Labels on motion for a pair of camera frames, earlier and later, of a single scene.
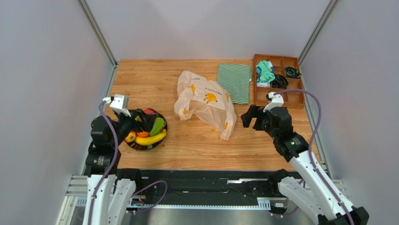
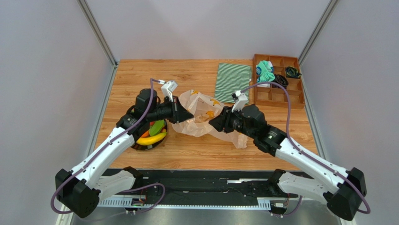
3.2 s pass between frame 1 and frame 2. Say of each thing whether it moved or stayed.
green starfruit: stayed
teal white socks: stayed
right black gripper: moved
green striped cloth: stayed
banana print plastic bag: moved
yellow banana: stayed
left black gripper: moved
